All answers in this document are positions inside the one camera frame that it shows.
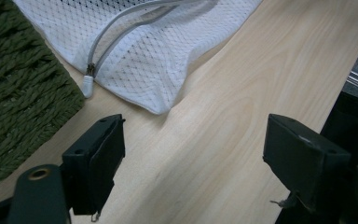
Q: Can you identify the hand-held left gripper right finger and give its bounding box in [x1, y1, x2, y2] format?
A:
[262, 113, 352, 217]

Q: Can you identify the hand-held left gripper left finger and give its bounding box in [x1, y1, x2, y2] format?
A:
[62, 113, 127, 217]

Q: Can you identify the white mesh laundry bag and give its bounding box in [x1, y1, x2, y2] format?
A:
[12, 0, 264, 116]

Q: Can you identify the green knitted cloth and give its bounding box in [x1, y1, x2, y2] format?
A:
[0, 0, 86, 201]

